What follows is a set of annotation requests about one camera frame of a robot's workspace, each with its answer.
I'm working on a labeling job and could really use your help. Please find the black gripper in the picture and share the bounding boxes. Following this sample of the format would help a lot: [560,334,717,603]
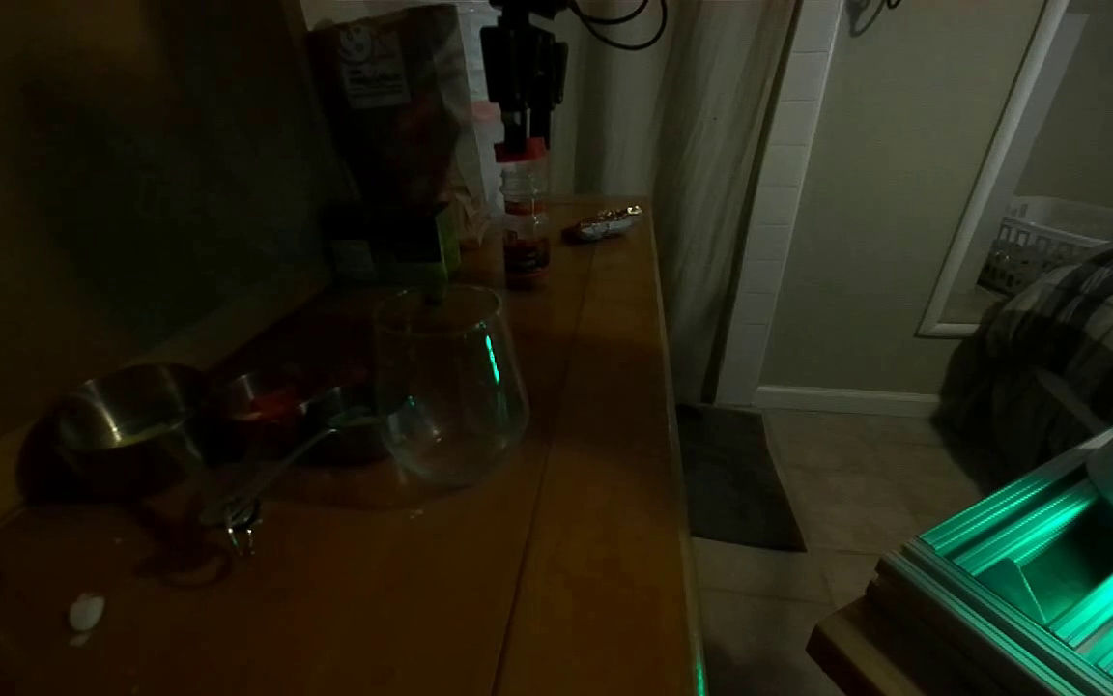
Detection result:
[479,8,568,151]

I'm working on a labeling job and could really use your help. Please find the clear bottle with red lid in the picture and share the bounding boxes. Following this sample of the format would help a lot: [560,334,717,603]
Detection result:
[499,139,553,285]

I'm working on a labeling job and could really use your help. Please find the brown paper bag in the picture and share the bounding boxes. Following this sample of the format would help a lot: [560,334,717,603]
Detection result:
[306,5,476,271]

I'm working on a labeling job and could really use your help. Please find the beige curtain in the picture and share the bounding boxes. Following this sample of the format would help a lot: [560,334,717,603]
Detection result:
[568,0,801,403]

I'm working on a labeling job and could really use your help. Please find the clear glass bowl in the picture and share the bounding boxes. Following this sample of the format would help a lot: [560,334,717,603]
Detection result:
[370,282,529,490]

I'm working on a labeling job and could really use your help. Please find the wooden dresser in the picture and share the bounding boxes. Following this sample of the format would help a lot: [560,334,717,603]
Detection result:
[0,229,699,696]

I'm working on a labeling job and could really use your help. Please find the steel measuring spoon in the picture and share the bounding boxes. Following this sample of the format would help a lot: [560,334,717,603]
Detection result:
[191,383,383,547]

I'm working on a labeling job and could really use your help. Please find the steel measuring cup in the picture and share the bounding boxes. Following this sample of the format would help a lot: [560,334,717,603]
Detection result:
[17,362,207,504]

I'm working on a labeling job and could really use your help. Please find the white laundry basket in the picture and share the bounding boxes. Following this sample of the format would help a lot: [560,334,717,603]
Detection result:
[976,199,1113,295]

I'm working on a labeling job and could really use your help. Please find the small white scrap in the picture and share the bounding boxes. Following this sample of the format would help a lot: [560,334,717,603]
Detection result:
[65,590,109,638]

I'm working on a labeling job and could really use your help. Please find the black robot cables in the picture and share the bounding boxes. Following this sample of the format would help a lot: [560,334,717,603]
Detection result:
[562,0,671,53]

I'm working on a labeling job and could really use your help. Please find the green aluminium robot base frame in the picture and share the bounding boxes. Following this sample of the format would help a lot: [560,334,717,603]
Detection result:
[808,438,1113,696]

